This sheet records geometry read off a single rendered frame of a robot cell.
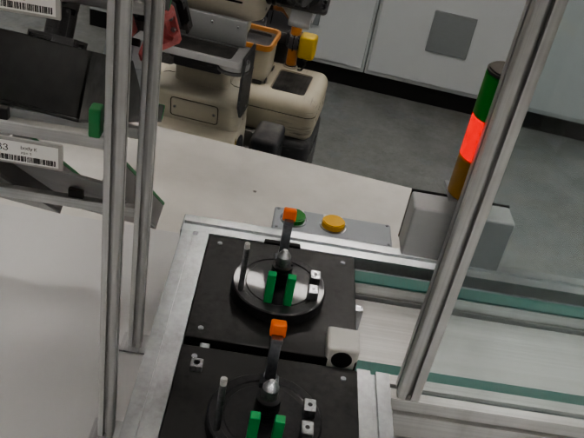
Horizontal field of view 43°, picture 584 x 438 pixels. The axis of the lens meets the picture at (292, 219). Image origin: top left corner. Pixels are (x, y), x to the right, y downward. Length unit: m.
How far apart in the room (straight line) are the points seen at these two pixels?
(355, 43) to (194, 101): 2.38
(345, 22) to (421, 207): 3.28
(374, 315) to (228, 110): 0.79
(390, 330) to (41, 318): 0.54
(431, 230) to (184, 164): 0.82
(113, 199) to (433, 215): 0.36
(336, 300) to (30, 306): 0.48
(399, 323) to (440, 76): 3.06
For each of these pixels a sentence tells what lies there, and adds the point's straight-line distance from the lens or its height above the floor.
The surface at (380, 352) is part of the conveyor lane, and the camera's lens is 1.16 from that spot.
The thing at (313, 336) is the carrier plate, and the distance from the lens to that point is 1.07.
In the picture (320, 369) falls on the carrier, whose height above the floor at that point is 0.97.
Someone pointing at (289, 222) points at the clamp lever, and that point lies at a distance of 1.11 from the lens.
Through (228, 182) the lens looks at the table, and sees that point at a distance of 1.57.
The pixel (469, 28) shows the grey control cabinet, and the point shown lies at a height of 0.48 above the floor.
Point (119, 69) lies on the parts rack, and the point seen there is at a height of 1.39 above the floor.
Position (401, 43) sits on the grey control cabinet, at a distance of 4.13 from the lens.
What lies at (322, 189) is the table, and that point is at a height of 0.86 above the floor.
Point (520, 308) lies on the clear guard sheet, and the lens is 0.97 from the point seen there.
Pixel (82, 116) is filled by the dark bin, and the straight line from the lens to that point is 0.82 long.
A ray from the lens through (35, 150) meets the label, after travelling 0.80.
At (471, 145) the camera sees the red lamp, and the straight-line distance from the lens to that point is 0.85.
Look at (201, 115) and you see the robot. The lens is 1.87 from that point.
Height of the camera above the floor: 1.69
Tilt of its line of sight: 34 degrees down
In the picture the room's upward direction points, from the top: 11 degrees clockwise
